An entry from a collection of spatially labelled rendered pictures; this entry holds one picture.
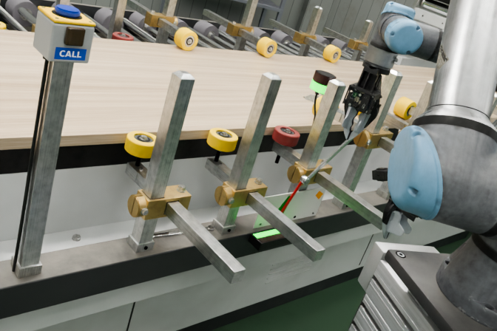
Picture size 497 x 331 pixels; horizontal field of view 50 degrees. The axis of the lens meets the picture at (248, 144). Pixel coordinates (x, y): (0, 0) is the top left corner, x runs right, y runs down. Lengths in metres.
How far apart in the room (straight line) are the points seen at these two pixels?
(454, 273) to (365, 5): 5.99
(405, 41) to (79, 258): 0.84
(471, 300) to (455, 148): 0.22
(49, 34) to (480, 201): 0.67
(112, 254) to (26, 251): 0.21
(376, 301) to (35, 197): 0.64
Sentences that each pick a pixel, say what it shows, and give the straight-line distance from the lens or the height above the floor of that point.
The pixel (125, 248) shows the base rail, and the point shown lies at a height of 0.70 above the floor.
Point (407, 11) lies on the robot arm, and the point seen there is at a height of 1.35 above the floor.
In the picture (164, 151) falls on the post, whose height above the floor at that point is 0.96.
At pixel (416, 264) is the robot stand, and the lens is 0.90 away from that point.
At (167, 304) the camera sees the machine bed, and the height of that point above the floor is 0.24.
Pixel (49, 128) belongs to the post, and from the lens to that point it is 0.99.
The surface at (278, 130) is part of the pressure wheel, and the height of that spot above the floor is 0.91.
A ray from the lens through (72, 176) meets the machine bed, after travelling 1.35.
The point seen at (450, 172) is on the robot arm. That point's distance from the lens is 0.73.
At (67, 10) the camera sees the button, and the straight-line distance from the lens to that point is 0.93.
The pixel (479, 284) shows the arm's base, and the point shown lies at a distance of 0.84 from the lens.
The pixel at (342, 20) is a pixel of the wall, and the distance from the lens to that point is 6.64.
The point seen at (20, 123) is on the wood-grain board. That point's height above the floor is 0.90.
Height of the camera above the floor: 1.45
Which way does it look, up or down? 22 degrees down
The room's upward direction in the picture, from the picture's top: 18 degrees clockwise
